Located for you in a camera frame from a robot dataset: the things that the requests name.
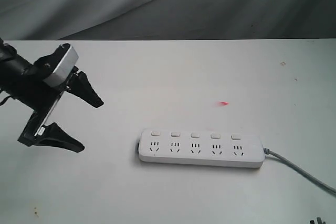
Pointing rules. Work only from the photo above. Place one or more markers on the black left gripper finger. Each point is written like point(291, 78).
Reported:
point(80, 86)
point(54, 136)

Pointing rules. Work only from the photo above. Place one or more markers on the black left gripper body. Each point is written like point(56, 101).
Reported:
point(24, 82)

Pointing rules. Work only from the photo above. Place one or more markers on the white five-outlet power strip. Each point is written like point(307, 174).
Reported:
point(205, 148)

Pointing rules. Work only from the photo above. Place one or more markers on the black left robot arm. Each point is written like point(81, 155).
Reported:
point(40, 86)

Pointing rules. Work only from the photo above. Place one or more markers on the grey backdrop cloth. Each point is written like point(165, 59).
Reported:
point(166, 19)

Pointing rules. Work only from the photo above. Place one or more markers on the black object at bottom edge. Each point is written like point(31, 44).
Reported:
point(318, 220)

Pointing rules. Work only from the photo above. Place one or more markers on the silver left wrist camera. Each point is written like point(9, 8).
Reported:
point(60, 64)

